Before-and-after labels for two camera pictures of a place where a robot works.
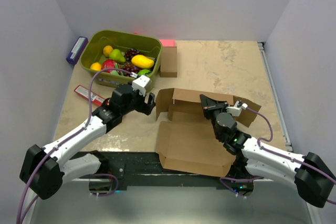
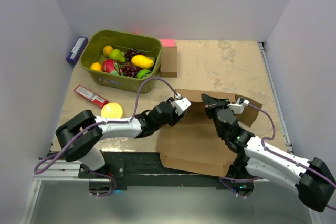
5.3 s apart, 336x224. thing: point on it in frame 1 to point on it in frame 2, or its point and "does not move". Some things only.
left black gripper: (145, 107) to (176, 119)
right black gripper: (207, 102) does not move
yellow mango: (142, 61) does not move
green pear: (116, 55) does not move
